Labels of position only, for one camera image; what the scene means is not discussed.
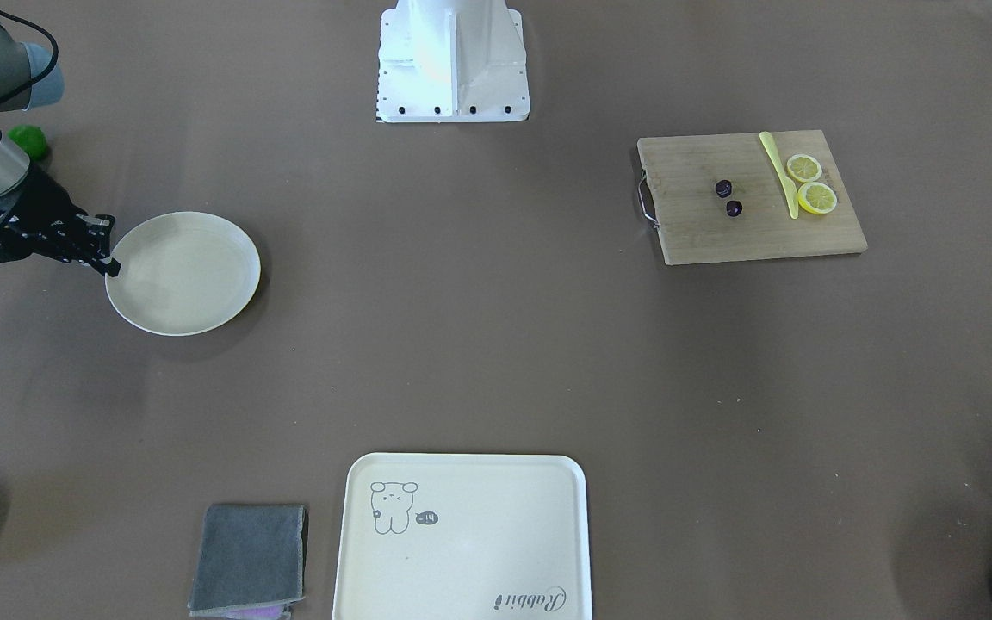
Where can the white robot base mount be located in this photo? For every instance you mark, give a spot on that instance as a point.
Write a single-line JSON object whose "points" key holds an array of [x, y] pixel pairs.
{"points": [[452, 62]]}

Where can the yellow plastic knife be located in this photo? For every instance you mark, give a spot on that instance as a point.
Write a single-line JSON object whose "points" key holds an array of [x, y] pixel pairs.
{"points": [[788, 185]]}

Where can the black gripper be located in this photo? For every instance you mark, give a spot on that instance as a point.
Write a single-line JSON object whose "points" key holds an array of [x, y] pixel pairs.
{"points": [[46, 205]]}

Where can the round cream plate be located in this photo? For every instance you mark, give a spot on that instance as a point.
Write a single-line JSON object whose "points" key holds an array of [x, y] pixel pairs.
{"points": [[184, 273]]}

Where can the lemon half near centre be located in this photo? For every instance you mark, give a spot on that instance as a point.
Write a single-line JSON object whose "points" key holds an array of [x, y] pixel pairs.
{"points": [[803, 168]]}

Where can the green lime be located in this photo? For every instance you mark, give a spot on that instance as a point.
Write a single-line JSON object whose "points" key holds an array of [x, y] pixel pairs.
{"points": [[31, 140]]}

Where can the lemon half near edge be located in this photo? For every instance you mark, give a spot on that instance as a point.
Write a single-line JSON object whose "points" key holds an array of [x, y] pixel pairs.
{"points": [[817, 198]]}

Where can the wooden cutting board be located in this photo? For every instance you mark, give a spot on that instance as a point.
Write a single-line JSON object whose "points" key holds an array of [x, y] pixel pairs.
{"points": [[690, 220]]}

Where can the dark red cherry pair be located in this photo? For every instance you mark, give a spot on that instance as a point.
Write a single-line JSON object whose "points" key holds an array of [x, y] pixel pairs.
{"points": [[724, 190]]}

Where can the folded grey cloth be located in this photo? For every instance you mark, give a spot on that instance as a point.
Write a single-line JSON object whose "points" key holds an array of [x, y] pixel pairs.
{"points": [[250, 562]]}

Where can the cream rabbit tray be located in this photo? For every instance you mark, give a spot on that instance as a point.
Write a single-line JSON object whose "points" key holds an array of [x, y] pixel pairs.
{"points": [[464, 536]]}

